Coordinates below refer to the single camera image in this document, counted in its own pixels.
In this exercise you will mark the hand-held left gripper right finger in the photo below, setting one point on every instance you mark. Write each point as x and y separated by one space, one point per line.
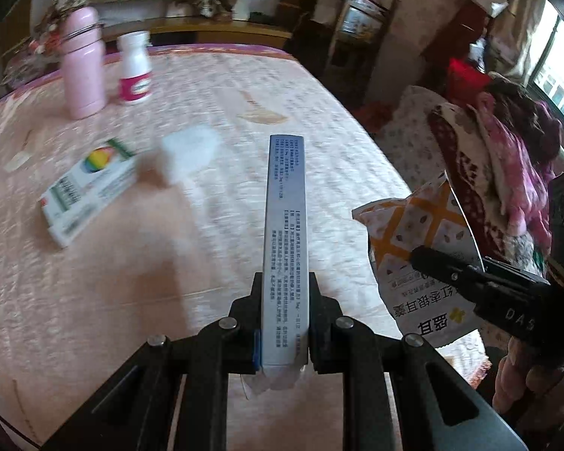
324 338

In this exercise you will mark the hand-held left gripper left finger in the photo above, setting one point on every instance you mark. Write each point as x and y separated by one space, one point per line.
242 343

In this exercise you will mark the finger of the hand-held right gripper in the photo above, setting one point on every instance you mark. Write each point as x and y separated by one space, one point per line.
442 268

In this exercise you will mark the orange white snack packet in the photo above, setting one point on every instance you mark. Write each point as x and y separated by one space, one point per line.
404 225

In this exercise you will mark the blue white medicine box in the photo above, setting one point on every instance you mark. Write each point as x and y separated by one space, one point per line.
284 244

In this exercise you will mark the person's right hand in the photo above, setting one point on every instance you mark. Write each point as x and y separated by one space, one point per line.
512 376

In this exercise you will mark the pink quilted bed cover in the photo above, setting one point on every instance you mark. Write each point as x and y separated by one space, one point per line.
169 253

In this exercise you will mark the maroon white patterned blanket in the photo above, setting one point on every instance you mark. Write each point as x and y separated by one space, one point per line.
456 150

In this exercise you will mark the floral covered sofa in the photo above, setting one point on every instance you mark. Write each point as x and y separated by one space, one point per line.
413 141

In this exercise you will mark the orange cloth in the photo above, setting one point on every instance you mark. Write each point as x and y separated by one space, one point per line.
373 117

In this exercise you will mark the dark clothes pile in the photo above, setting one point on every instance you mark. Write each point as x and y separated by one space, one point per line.
526 103

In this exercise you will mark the white foam block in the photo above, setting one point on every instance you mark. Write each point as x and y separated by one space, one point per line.
188 155

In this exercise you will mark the red cloth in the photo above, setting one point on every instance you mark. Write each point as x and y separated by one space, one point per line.
467 73

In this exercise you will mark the green white medicine box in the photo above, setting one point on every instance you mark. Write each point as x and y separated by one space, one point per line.
89 188

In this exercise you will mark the window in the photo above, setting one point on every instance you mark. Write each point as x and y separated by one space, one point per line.
559 84

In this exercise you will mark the dark wooden chair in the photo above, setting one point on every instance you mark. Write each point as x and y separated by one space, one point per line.
343 56

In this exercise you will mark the beige curtain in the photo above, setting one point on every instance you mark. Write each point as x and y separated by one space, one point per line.
517 28

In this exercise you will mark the floral printed box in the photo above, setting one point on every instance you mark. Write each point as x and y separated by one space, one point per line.
359 26

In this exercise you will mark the small white paper scrap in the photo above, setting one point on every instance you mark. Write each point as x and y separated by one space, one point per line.
16 160

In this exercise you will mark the white bottle pink label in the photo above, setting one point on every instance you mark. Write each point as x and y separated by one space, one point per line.
135 70

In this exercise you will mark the pink thermos bottle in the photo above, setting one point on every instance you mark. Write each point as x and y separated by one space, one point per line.
82 65

